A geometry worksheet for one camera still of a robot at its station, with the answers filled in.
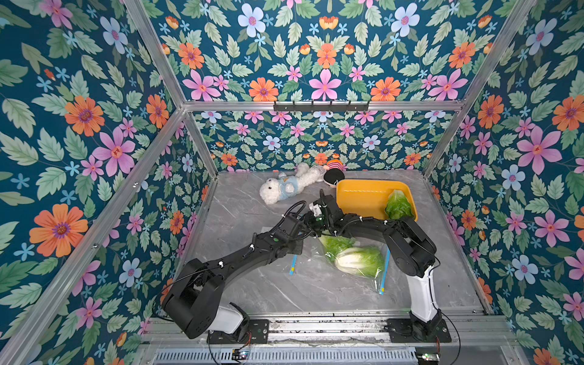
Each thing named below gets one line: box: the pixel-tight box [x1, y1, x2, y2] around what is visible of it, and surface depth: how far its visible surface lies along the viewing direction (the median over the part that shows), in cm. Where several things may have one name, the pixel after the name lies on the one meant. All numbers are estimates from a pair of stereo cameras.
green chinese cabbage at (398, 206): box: [385, 189, 415, 220], surface depth 97 cm
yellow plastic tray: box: [336, 179, 419, 222], surface depth 110 cm
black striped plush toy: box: [323, 152, 346, 185], surface depth 116 cm
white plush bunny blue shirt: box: [259, 162, 327, 205], surface depth 106 cm
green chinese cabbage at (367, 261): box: [334, 247, 386, 278], surface depth 83 cm
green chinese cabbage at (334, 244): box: [318, 234, 356, 263], surface depth 86 cm
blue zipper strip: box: [289, 253, 299, 276], surface depth 86 cm
